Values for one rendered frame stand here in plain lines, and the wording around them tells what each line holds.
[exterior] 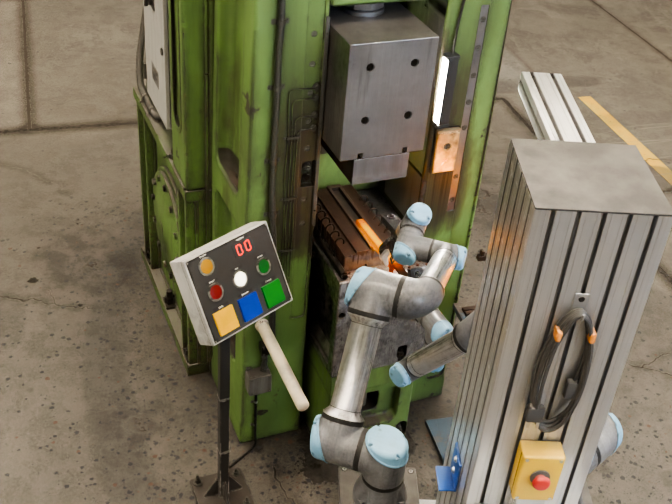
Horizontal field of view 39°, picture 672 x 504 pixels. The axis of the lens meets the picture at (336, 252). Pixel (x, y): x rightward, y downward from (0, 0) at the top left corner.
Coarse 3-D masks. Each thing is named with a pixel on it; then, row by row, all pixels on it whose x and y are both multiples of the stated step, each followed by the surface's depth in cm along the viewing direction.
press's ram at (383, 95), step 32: (352, 32) 285; (384, 32) 287; (416, 32) 289; (352, 64) 281; (384, 64) 286; (416, 64) 290; (352, 96) 288; (384, 96) 292; (416, 96) 297; (352, 128) 295; (384, 128) 299; (416, 128) 304
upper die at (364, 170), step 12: (324, 144) 325; (384, 156) 306; (396, 156) 308; (408, 156) 310; (348, 168) 308; (360, 168) 305; (372, 168) 307; (384, 168) 309; (396, 168) 311; (348, 180) 309; (360, 180) 308; (372, 180) 310
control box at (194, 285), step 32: (256, 224) 298; (192, 256) 281; (224, 256) 288; (256, 256) 296; (192, 288) 280; (224, 288) 288; (256, 288) 296; (288, 288) 305; (192, 320) 288; (256, 320) 296
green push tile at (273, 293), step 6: (270, 282) 299; (276, 282) 300; (264, 288) 297; (270, 288) 299; (276, 288) 300; (264, 294) 297; (270, 294) 299; (276, 294) 300; (282, 294) 302; (270, 300) 299; (276, 300) 300; (282, 300) 302; (270, 306) 299
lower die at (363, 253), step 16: (320, 192) 355; (352, 192) 357; (336, 208) 347; (368, 208) 348; (336, 224) 339; (352, 224) 339; (368, 224) 338; (352, 240) 331; (368, 240) 330; (384, 240) 332; (336, 256) 332; (352, 256) 326; (368, 256) 328
